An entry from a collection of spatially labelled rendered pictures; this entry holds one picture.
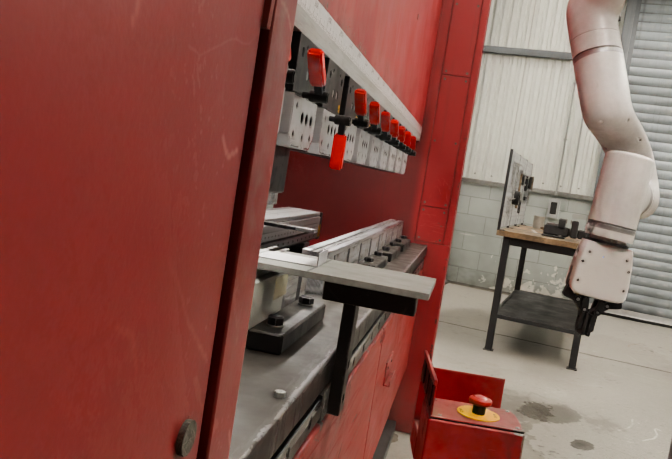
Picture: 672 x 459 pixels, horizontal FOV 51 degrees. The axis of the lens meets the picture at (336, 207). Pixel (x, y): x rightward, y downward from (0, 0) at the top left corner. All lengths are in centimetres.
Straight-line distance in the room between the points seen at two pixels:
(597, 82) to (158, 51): 125
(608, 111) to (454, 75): 197
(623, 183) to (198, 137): 118
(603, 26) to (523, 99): 730
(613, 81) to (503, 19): 755
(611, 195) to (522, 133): 734
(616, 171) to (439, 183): 197
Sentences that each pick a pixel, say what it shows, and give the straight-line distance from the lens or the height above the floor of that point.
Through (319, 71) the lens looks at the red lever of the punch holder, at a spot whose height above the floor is 129.
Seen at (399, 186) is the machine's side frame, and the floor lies 112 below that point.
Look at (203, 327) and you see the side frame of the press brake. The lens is 21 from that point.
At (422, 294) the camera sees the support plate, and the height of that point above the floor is 100.
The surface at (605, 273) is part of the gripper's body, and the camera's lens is 134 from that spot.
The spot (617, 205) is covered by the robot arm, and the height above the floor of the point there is 117.
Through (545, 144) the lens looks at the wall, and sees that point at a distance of 863.
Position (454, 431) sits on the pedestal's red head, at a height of 76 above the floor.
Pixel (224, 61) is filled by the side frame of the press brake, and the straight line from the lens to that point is 19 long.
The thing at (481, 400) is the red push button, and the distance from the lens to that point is 125.
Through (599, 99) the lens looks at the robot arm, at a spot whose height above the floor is 135.
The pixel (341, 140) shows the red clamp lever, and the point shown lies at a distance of 126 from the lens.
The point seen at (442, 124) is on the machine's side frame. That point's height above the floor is 143.
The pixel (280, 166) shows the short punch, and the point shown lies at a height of 114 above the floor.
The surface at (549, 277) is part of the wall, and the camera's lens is 863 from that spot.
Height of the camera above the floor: 115
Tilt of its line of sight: 3 degrees down
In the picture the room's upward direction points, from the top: 9 degrees clockwise
